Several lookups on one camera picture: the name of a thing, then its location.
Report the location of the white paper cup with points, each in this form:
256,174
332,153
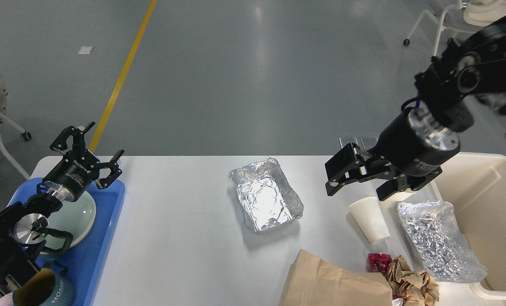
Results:
393,200
368,215

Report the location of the aluminium foil tray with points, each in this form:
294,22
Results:
265,195

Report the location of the crumpled foil tray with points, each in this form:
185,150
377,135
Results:
438,244

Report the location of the pink plate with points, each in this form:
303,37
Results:
79,232

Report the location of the red white crushed can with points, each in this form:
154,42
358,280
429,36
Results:
380,263

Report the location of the left floor outlet plate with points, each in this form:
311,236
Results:
347,140

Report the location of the right floor outlet plate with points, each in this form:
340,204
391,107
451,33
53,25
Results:
368,142

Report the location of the floor outlet plate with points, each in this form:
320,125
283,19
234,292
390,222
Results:
368,142
347,140

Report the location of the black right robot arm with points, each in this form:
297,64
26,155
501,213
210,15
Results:
473,67

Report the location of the lying white paper cup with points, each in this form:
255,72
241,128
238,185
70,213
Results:
368,215

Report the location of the beige plastic bin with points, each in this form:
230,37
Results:
475,184

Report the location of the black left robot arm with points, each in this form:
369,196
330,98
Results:
24,227

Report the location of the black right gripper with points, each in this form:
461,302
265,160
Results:
413,142

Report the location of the pink ribbed mug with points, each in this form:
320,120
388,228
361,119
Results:
7,300

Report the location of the crumpled brown paper ball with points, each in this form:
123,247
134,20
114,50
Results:
415,287

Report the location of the large brown paper bag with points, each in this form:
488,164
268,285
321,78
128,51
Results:
312,281

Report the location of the light green plate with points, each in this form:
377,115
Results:
83,210

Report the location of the dark green mug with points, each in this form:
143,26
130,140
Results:
49,287

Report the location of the blue plastic tray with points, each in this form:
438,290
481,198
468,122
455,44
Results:
86,260

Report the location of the white chair on casters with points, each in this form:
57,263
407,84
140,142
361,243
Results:
459,16

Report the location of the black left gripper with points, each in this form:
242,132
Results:
79,167

